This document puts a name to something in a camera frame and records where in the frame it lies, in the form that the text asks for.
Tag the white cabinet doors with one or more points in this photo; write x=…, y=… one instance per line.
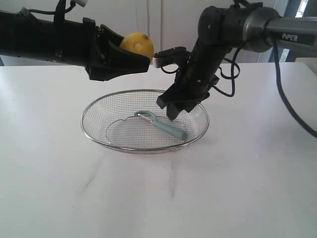
x=168, y=23

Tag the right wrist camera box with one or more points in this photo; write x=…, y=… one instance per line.
x=177, y=55

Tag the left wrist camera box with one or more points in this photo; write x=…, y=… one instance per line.
x=82, y=3

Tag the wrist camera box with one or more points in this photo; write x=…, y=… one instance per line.
x=82, y=3
x=177, y=55

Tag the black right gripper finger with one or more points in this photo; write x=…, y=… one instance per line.
x=175, y=106
x=172, y=95

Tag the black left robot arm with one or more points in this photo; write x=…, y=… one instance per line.
x=22, y=35

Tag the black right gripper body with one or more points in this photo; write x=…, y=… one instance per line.
x=193, y=79

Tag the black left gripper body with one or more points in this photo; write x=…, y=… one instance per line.
x=97, y=62

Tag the yellow lemon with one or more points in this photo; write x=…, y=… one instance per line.
x=138, y=43

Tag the window with dark frame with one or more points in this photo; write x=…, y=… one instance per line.
x=293, y=9

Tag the oval steel wire mesh basket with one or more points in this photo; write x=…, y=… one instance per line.
x=118, y=121

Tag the light blue vegetable peeler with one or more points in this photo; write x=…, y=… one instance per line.
x=173, y=131

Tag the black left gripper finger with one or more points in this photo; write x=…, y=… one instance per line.
x=106, y=36
x=122, y=62

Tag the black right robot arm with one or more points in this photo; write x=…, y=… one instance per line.
x=249, y=26

